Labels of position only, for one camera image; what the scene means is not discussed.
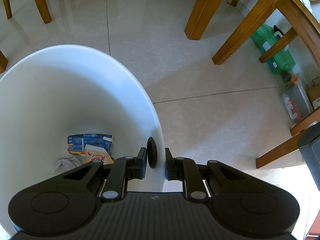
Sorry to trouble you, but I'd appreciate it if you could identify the blue milk carton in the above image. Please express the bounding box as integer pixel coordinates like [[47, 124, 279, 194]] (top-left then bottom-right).
[[67, 133, 113, 154]]

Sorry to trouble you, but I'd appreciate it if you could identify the white plastic waste bin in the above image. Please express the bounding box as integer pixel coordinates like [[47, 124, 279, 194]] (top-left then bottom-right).
[[1, 45, 165, 236]]

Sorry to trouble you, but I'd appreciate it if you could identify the black round bin knob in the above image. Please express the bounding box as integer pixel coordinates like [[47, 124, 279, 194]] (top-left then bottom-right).
[[146, 137, 158, 168]]

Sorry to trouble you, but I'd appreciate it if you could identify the orange snack packet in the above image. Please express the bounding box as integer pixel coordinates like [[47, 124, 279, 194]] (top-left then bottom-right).
[[85, 144, 114, 165]]

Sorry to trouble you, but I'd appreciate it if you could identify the crumpled white tissue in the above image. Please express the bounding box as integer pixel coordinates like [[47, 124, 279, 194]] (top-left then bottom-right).
[[52, 157, 81, 173]]

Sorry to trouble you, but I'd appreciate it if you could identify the clear plastic storage box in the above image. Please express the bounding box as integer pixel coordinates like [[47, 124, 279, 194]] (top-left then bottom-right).
[[280, 74, 313, 127]]

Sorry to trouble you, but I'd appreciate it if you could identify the green plastic water bottle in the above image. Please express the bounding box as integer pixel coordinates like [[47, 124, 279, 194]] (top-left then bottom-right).
[[250, 23, 296, 75]]

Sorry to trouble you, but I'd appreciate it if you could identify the cardboard box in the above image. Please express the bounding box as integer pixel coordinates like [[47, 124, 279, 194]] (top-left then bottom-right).
[[307, 76, 320, 109]]

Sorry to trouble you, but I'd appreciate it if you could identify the wooden table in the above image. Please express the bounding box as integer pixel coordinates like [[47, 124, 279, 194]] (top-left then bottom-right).
[[184, 0, 319, 64]]

